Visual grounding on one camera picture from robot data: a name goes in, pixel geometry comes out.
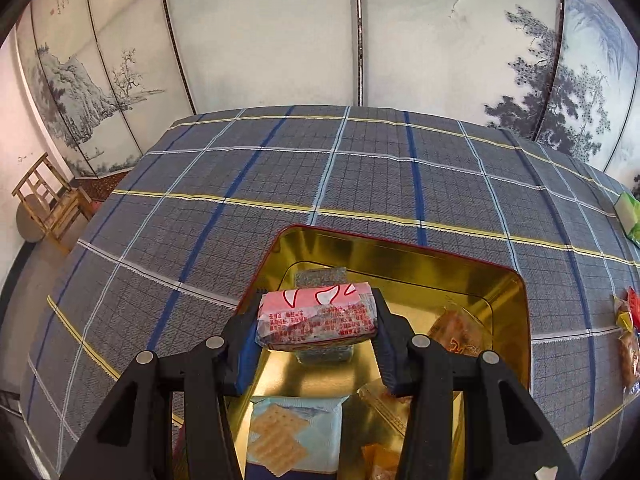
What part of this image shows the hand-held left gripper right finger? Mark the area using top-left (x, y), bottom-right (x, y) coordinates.
top-left (370, 287), bottom-right (581, 480)

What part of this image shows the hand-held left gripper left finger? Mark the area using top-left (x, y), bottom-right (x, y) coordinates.
top-left (60, 290), bottom-right (271, 480)

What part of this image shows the clear packet of orange crackers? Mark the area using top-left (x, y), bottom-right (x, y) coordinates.
top-left (427, 306), bottom-right (493, 358)

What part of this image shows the red tin box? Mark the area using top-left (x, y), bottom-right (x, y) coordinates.
top-left (170, 225), bottom-right (532, 480)

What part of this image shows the pink snack packet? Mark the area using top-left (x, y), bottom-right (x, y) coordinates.
top-left (255, 281), bottom-right (379, 351)

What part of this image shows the blue white cracker pack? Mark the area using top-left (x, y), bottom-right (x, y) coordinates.
top-left (245, 396), bottom-right (351, 480)

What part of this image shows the orange snack packet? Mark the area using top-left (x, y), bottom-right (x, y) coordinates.
top-left (357, 379), bottom-right (416, 480)

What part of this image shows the dark grey snack packet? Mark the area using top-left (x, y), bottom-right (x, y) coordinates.
top-left (295, 267), bottom-right (353, 363)

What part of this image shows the small yellow candy packet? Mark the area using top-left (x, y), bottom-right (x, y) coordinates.
top-left (614, 296), bottom-right (635, 333)

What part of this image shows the blue plaid tablecloth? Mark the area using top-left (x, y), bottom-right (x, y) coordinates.
top-left (20, 105), bottom-right (640, 480)

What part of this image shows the light wooden chair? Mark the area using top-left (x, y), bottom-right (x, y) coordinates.
top-left (12, 152), bottom-right (96, 256)

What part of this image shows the round stone disc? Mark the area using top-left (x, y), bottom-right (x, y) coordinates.
top-left (15, 195), bottom-right (51, 243)

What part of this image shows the green snack bag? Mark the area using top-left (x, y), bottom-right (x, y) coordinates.
top-left (614, 191), bottom-right (640, 248)

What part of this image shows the painted folding screen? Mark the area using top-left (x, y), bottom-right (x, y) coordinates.
top-left (15, 0), bottom-right (640, 186)

